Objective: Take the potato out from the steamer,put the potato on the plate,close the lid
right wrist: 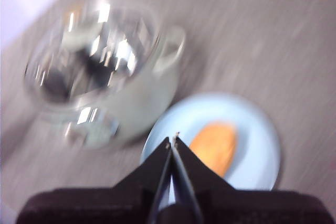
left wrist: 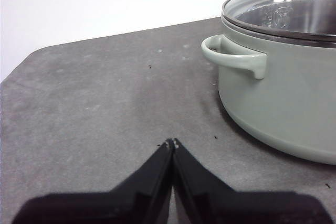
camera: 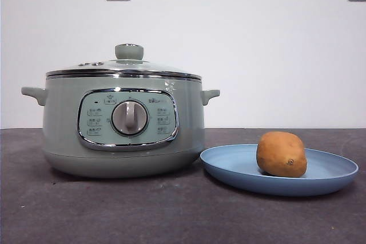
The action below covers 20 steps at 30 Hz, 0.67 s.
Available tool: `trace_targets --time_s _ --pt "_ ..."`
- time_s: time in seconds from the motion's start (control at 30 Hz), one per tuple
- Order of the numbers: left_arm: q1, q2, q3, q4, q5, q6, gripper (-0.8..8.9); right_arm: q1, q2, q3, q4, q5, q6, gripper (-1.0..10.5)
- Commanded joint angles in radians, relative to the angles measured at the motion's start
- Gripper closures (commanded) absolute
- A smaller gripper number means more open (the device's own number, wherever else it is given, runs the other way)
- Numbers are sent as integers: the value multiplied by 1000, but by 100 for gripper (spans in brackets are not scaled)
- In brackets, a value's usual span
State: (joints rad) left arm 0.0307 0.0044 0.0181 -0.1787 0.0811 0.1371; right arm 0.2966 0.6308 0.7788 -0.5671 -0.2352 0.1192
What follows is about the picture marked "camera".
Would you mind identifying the brown potato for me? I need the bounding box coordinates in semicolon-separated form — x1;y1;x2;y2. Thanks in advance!
256;131;308;178

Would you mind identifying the glass lid with green knob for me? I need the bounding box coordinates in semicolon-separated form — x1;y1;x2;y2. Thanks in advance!
45;43;202;81

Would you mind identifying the blue round plate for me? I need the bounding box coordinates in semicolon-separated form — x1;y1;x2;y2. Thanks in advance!
199;143;360;197

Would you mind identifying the pale green electric steamer pot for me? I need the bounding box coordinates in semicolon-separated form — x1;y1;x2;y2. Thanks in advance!
21;70;221;178

